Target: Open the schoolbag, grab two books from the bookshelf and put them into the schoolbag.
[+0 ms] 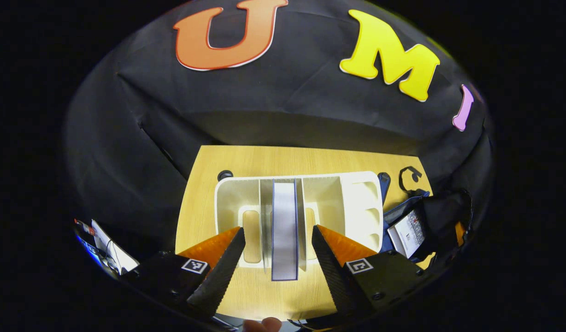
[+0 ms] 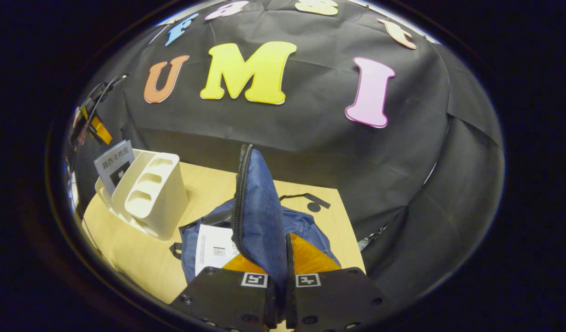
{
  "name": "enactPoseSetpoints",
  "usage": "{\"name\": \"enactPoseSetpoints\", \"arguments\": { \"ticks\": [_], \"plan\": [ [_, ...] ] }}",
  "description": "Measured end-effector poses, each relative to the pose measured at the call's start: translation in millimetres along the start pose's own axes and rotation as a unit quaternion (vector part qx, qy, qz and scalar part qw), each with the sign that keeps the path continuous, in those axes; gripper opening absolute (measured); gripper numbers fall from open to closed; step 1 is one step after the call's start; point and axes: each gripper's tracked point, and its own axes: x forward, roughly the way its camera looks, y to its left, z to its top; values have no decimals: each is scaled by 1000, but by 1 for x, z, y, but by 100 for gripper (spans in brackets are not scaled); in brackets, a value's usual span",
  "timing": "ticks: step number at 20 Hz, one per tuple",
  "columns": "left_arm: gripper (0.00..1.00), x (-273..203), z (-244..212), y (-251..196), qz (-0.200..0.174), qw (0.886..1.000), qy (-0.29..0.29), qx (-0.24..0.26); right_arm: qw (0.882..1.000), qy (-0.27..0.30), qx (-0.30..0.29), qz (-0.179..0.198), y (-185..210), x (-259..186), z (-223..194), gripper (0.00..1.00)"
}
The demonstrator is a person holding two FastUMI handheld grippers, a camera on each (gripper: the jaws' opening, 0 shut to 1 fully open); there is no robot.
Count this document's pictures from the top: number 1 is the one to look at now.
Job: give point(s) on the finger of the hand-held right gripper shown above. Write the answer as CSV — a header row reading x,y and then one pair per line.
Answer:
x,y
459,233

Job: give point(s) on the black table grommet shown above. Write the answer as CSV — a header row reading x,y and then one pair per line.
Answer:
x,y
225,175

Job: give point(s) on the white plastic bookshelf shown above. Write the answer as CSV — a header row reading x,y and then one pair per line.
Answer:
x,y
227,203

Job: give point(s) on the red and white panel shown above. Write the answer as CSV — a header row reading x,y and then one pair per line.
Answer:
x,y
85,226

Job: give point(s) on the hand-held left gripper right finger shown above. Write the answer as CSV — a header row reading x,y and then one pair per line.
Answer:
x,y
336,269

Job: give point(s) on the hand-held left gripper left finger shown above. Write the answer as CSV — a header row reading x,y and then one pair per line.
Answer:
x,y
223,269

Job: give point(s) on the black backdrop cloth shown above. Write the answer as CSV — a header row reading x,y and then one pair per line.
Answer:
x,y
283,92

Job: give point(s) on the blue schoolbag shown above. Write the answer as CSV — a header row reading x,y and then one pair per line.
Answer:
x,y
442,212

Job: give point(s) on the white book with blue edge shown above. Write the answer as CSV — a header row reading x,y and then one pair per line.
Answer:
x,y
284,230

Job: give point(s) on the white paper sheet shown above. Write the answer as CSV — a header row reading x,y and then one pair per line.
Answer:
x,y
114,253

